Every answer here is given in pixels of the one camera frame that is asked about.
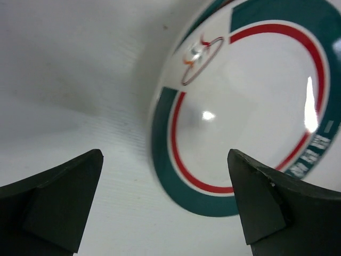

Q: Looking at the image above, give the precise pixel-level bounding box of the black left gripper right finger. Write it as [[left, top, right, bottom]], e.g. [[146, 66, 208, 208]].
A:
[[227, 149, 340, 255]]

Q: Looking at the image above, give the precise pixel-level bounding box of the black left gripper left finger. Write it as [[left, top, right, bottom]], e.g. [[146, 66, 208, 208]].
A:
[[1, 149, 103, 255]]

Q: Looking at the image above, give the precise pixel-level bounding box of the plain white plate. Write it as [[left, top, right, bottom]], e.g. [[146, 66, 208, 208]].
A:
[[148, 1, 340, 217]]

